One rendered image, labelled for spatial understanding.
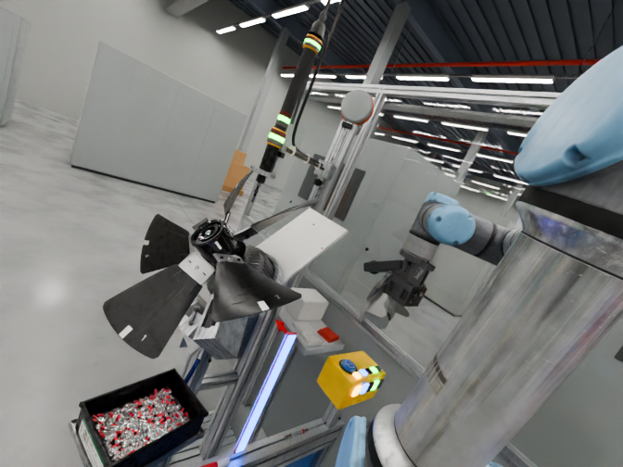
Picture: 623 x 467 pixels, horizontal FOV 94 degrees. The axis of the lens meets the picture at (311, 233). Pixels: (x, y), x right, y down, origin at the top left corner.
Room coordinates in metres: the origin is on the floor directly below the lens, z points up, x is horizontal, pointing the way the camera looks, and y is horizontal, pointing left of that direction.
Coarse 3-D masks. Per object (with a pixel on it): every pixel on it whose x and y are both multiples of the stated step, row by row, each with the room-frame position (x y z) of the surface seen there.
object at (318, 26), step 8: (320, 16) 0.81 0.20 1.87; (312, 24) 0.80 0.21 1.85; (320, 24) 0.80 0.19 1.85; (312, 32) 0.83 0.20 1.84; (320, 32) 0.80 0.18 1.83; (264, 152) 0.80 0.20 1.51; (272, 152) 0.80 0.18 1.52; (264, 160) 0.80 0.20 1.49; (272, 160) 0.80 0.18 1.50; (264, 168) 0.80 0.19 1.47; (264, 176) 0.81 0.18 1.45
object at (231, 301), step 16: (224, 272) 0.72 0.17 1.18; (240, 272) 0.74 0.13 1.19; (256, 272) 0.78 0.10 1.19; (224, 288) 0.65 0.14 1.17; (240, 288) 0.67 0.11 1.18; (256, 288) 0.68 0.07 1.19; (272, 288) 0.71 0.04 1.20; (288, 288) 0.73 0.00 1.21; (224, 304) 0.61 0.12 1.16; (240, 304) 0.62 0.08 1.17; (256, 304) 0.63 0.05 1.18; (272, 304) 0.64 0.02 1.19; (224, 320) 0.57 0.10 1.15
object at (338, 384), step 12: (336, 360) 0.72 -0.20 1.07; (360, 360) 0.77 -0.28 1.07; (372, 360) 0.80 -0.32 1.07; (324, 372) 0.72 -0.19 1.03; (336, 372) 0.70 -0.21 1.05; (348, 372) 0.69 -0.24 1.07; (360, 372) 0.72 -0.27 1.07; (384, 372) 0.77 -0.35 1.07; (324, 384) 0.71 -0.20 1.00; (336, 384) 0.69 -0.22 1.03; (348, 384) 0.67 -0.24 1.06; (360, 384) 0.69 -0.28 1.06; (336, 396) 0.68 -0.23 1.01; (348, 396) 0.67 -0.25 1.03; (360, 396) 0.71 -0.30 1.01; (372, 396) 0.76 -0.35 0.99
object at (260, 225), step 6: (318, 198) 0.89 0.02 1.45; (300, 204) 0.89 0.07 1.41; (306, 204) 0.84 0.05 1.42; (312, 204) 0.83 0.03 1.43; (288, 210) 0.83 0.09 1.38; (294, 210) 0.97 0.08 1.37; (276, 216) 0.88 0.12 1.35; (282, 216) 0.94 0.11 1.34; (258, 222) 0.85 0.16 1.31; (264, 222) 0.90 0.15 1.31; (270, 222) 0.94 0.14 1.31; (258, 228) 0.92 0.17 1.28; (264, 228) 0.96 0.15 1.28
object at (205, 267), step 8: (192, 256) 0.82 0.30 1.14; (200, 256) 0.83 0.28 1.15; (184, 264) 0.81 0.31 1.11; (192, 264) 0.81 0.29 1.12; (200, 264) 0.82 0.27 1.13; (208, 264) 0.83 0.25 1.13; (192, 272) 0.81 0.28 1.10; (200, 272) 0.81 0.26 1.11; (208, 272) 0.82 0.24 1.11; (200, 280) 0.81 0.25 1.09
